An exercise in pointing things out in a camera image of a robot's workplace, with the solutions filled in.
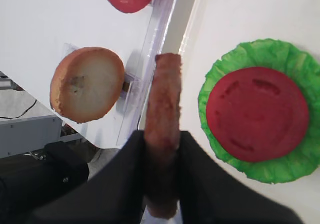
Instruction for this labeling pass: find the grey metal table frame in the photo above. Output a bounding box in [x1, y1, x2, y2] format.
[0, 115, 83, 158]

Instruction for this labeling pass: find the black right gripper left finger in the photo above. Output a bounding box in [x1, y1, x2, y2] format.
[26, 131, 145, 224]

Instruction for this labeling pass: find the red tomato slice on tray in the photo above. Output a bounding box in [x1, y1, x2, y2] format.
[205, 67, 310, 163]

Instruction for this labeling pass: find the bun slice left rack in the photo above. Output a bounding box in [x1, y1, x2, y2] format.
[49, 47, 125, 123]

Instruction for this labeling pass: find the green lettuce leaf on tray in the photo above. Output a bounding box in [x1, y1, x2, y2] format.
[198, 38, 320, 184]

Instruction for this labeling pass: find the black cable under table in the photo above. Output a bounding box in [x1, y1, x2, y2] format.
[0, 96, 38, 120]

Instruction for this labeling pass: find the brown meat patty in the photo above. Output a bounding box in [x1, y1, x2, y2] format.
[143, 53, 182, 219]

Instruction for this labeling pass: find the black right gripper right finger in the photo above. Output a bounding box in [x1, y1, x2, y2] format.
[175, 131, 302, 224]

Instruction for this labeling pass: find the clear acrylic left rack rail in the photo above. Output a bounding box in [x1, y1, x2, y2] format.
[116, 0, 177, 148]

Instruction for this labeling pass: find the white rectangular metal tray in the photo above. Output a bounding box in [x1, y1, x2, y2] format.
[149, 0, 320, 224]

